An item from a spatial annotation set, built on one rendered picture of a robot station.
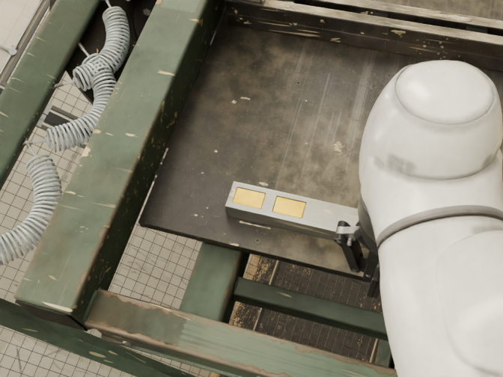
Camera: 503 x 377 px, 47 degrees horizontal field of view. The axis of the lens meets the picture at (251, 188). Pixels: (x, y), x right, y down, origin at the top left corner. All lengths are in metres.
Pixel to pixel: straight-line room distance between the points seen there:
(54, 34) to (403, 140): 1.32
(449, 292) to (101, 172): 0.69
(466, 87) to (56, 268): 0.67
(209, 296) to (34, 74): 0.83
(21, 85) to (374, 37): 0.87
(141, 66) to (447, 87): 0.74
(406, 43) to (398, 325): 0.83
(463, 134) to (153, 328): 0.61
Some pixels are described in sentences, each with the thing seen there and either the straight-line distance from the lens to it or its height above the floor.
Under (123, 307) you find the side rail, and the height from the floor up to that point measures 1.81.
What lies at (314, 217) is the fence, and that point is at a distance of 0.96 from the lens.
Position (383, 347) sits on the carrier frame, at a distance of 2.12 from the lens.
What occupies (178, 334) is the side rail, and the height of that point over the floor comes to 1.73.
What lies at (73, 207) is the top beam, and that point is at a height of 1.94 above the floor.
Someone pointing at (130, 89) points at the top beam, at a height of 1.94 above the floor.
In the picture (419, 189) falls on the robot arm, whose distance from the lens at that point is 0.44.
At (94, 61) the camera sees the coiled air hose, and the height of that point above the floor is 2.04.
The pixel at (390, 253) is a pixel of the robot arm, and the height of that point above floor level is 1.74.
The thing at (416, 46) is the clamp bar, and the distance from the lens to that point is 1.19.
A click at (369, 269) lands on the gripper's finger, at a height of 1.60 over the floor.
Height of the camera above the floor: 1.97
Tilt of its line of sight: 16 degrees down
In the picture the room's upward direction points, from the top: 64 degrees counter-clockwise
